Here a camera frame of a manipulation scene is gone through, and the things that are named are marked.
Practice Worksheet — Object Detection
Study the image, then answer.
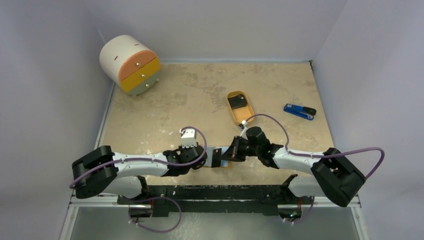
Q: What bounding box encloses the black card stack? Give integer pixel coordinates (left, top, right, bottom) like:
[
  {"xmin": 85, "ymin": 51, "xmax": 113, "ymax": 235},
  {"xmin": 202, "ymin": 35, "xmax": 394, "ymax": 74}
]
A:
[{"xmin": 228, "ymin": 94, "xmax": 248, "ymax": 110}]

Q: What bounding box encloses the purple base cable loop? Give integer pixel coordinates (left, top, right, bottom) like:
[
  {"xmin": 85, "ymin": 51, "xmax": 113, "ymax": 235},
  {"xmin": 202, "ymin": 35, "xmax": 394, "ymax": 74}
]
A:
[{"xmin": 127, "ymin": 195, "xmax": 183, "ymax": 234}]

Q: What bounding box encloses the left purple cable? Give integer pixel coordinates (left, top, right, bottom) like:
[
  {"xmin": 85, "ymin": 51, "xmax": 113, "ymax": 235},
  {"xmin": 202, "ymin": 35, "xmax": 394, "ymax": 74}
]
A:
[{"xmin": 68, "ymin": 126, "xmax": 208, "ymax": 190}]

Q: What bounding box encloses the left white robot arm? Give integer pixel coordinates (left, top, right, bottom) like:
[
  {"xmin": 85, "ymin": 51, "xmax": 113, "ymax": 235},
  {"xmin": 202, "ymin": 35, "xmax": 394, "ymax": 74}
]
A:
[{"xmin": 69, "ymin": 145, "xmax": 208, "ymax": 205}]

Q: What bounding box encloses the orange oval tray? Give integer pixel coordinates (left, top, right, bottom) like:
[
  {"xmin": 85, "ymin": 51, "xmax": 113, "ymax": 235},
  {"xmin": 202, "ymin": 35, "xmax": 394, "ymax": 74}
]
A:
[{"xmin": 226, "ymin": 90, "xmax": 255, "ymax": 126}]

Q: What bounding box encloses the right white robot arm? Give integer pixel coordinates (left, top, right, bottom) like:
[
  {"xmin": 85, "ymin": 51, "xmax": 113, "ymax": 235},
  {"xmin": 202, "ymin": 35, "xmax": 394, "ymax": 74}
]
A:
[{"xmin": 221, "ymin": 126, "xmax": 366, "ymax": 207}]

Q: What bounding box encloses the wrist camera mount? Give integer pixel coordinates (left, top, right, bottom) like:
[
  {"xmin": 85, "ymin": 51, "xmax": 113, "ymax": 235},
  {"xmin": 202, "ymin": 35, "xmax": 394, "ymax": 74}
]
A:
[
  {"xmin": 180, "ymin": 128, "xmax": 198, "ymax": 149},
  {"xmin": 238, "ymin": 120, "xmax": 248, "ymax": 139}
]

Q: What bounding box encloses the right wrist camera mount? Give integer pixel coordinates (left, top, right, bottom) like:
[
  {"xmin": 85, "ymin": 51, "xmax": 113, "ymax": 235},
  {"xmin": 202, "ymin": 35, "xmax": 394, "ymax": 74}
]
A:
[{"xmin": 238, "ymin": 120, "xmax": 248, "ymax": 139}]

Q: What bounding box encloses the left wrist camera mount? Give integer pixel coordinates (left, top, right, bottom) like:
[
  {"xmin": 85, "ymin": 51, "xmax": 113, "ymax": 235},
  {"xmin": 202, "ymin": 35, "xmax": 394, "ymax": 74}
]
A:
[{"xmin": 180, "ymin": 128, "xmax": 198, "ymax": 149}]

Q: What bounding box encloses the blue black stapler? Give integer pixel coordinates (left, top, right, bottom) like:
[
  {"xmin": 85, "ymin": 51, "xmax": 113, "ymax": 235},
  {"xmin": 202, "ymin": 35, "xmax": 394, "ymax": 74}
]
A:
[{"xmin": 283, "ymin": 103, "xmax": 317, "ymax": 121}]

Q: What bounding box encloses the white round mini drawer chest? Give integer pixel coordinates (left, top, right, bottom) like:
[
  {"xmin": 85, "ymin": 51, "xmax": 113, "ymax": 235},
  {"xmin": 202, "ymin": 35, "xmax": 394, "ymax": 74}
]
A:
[{"xmin": 99, "ymin": 35, "xmax": 161, "ymax": 96}]

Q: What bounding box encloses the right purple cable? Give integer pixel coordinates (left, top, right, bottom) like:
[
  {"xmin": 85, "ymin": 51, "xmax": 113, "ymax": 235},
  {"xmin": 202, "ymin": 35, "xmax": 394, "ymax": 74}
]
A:
[{"xmin": 243, "ymin": 113, "xmax": 386, "ymax": 181}]

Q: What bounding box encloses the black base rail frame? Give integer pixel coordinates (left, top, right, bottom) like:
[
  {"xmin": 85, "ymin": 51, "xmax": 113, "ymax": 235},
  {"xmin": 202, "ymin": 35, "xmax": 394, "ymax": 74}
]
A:
[{"xmin": 67, "ymin": 174, "xmax": 362, "ymax": 220}]

